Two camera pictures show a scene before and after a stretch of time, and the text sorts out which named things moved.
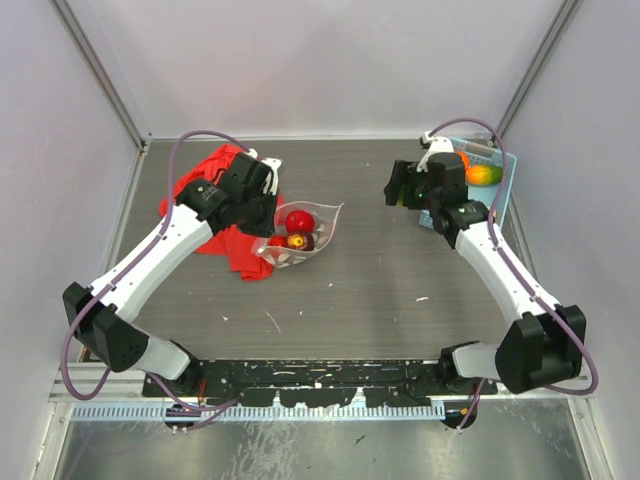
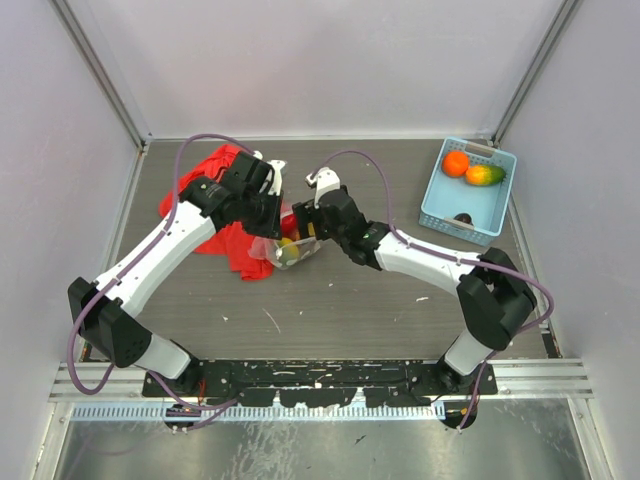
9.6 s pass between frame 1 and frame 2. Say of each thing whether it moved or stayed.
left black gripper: stayed
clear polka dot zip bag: stayed
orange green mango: stayed
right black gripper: moved
